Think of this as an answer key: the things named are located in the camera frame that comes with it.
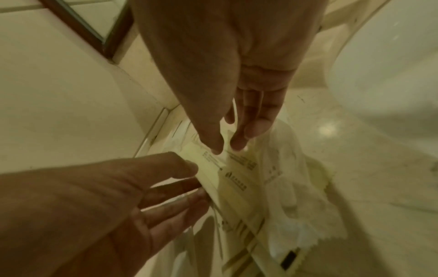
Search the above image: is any person's left hand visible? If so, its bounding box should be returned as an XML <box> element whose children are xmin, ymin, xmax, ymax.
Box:
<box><xmin>0</xmin><ymin>151</ymin><xmax>211</xmax><ymax>277</ymax></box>

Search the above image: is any person's right hand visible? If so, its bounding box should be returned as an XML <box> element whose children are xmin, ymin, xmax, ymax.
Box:
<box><xmin>130</xmin><ymin>0</ymin><xmax>323</xmax><ymax>156</ymax></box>

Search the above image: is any clear plastic bag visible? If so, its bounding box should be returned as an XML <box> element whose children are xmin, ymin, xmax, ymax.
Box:
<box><xmin>151</xmin><ymin>119</ymin><xmax>349</xmax><ymax>277</ymax></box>

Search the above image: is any printed cream paper packet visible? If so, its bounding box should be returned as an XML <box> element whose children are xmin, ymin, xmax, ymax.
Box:
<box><xmin>210</xmin><ymin>214</ymin><xmax>303</xmax><ymax>272</ymax></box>
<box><xmin>181</xmin><ymin>142</ymin><xmax>262</xmax><ymax>195</ymax></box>

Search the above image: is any white toilet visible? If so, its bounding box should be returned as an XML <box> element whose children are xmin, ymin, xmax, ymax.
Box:
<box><xmin>302</xmin><ymin>0</ymin><xmax>438</xmax><ymax>142</ymax></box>

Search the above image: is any dark wooden door frame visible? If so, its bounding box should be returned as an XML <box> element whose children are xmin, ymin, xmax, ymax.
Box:
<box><xmin>38</xmin><ymin>0</ymin><xmax>135</xmax><ymax>60</ymax></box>

